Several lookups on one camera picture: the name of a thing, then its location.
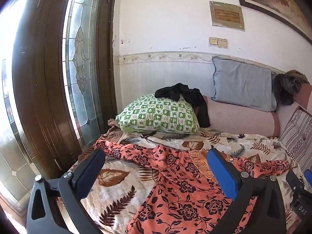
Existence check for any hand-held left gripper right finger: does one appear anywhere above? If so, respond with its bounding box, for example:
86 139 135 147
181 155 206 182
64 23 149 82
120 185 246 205
207 147 287 234

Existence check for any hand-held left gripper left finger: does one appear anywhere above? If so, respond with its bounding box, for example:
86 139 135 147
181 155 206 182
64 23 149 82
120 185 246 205
26 148 106 234

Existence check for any orange floral garment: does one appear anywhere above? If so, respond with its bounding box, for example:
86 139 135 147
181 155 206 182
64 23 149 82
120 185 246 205
94 140 292 234

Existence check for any leaf print blanket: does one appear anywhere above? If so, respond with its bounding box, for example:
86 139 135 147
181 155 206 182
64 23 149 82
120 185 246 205
71 129 308 234

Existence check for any striped floral cushion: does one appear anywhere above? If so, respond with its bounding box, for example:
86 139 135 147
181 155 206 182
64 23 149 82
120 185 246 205
279 108 312 173

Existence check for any pink bolster cushion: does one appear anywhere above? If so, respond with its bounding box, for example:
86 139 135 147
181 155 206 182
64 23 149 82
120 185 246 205
202 95 281 137

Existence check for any pale lilac cushion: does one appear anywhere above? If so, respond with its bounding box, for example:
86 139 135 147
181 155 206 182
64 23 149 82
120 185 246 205
274 101 301 137

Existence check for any black garment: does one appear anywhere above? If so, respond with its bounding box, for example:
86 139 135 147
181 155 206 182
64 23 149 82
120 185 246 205
154 83 211 128

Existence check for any pink cloth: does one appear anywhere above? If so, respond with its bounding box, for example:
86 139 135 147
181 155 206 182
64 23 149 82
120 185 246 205
292 83 312 116

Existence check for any plain stained glass pane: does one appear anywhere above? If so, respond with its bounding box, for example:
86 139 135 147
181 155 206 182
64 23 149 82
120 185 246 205
0 5 33 215

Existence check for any green checkered pillow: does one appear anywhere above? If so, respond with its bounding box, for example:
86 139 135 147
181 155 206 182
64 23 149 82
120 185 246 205
115 93 200 134

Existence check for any dark furry cushion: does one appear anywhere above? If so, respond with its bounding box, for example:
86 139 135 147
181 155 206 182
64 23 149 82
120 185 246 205
272 74 303 106

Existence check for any grey-blue pillow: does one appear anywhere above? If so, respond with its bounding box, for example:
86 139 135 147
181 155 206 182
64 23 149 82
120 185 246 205
212 56 278 113

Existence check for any brown plush cloth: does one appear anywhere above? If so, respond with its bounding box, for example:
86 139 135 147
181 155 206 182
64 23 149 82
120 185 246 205
285 70 309 83

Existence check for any brown wooden door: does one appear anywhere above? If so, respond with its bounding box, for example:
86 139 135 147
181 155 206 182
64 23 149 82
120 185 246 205
10 0 117 178

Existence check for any arched stained glass pane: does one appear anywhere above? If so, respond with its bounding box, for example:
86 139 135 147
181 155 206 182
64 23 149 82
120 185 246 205
62 0 104 148

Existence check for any metal wall plaque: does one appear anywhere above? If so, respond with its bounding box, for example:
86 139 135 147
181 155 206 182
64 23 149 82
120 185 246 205
209 1 245 31

